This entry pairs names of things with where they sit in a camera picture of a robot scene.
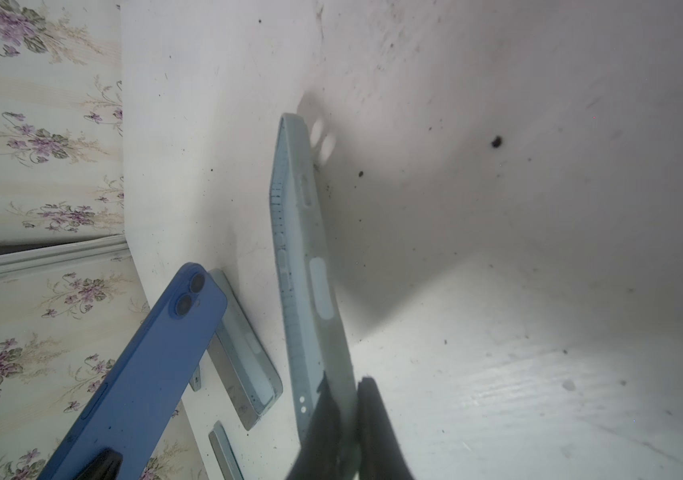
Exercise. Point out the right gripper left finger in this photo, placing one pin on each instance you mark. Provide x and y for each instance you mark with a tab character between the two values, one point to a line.
318	457

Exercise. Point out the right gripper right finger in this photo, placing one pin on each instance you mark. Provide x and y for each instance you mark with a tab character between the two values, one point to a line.
381	456

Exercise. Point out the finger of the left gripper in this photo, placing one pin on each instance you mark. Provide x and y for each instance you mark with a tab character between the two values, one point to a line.
105	466

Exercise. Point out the black phone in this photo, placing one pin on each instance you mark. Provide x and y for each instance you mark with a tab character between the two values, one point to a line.
223	453
246	371

